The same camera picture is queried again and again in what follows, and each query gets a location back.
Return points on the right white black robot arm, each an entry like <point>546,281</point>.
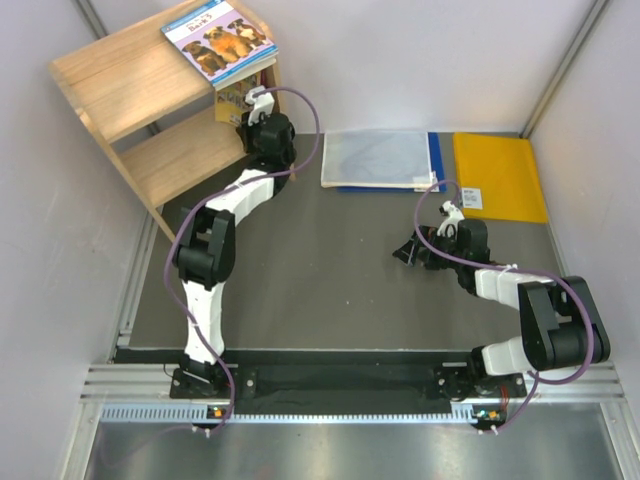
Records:
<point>559,321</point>

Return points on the Why Do Dogs Bark book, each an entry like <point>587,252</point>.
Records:
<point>216,37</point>

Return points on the clear plastic file folder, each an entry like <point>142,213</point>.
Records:
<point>375,157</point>

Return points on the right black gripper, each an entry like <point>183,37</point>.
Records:
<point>409,252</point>

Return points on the pink Taming of Shrew book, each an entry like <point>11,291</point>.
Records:
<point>230,102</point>

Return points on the aluminium rail frame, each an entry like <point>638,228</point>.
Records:
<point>128,427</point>

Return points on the yellow file folder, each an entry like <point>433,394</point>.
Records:
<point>499,178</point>

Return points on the wooden two-tier shelf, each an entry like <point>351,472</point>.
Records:
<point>129,79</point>

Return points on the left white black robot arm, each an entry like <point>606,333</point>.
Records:
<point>206,253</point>

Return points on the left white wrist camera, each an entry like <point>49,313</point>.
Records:
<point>261,103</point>

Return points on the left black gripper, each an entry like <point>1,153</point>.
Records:
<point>243,132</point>

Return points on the blue Nineteen Eighty-Four book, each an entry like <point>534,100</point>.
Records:
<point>239,73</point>

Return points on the blue file folder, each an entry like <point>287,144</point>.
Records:
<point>437,160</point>

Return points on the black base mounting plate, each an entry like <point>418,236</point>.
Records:
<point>335,382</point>

